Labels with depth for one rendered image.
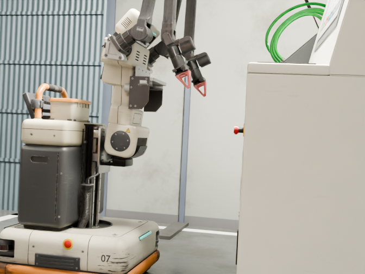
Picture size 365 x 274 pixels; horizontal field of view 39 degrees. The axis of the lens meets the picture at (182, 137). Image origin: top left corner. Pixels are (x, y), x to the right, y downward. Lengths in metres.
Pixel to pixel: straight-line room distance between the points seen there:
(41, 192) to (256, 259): 1.36
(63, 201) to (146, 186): 2.07
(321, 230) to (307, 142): 0.24
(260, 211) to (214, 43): 3.12
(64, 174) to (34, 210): 0.23
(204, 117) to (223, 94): 0.26
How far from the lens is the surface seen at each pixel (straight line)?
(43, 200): 2.55
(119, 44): 2.44
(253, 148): 1.43
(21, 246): 2.60
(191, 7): 2.85
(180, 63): 2.36
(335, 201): 1.46
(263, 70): 1.44
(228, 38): 4.44
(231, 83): 4.38
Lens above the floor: 0.77
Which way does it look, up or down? level
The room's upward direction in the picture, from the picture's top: 3 degrees clockwise
